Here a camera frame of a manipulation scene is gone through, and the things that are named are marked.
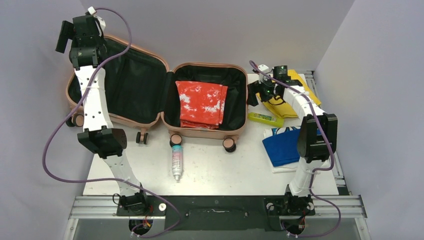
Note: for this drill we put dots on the pink hard-shell suitcase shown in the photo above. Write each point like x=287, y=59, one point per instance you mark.
x=140, y=90

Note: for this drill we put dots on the aluminium frame rail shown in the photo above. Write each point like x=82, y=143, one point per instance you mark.
x=328, y=217

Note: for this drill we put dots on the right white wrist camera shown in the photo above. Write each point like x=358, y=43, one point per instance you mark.
x=262, y=68

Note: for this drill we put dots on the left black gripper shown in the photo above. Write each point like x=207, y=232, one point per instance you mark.
x=68, y=32

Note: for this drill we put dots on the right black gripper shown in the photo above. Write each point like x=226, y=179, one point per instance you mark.
x=255, y=88

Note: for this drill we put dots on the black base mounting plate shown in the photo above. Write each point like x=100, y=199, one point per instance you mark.
x=216, y=212

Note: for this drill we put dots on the blue folded cloth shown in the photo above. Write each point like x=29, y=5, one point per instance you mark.
x=281, y=149

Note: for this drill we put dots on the white printed folded cloth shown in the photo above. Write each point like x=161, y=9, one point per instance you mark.
x=281, y=169

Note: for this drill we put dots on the red white tie-dye cloth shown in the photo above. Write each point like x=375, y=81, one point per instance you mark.
x=201, y=104

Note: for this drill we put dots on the white pink spray bottle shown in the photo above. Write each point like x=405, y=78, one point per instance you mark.
x=177, y=162

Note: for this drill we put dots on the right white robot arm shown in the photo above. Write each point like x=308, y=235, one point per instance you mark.
x=317, y=140

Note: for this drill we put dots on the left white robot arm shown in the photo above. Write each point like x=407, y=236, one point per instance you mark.
x=88, y=54

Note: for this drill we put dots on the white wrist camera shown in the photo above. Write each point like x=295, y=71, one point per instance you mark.
x=101, y=23
x=262, y=68

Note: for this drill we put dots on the yellow green tube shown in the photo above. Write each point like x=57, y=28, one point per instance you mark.
x=266, y=119

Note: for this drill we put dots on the yellow cloth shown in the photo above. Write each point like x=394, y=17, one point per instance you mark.
x=293, y=104

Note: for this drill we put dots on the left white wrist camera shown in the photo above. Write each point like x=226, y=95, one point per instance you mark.
x=101, y=23

